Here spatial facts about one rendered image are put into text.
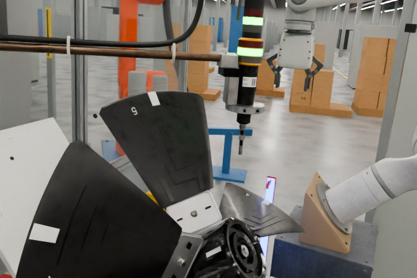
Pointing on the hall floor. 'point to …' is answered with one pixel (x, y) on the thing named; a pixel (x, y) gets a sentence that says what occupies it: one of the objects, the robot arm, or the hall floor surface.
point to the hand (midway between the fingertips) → (291, 85)
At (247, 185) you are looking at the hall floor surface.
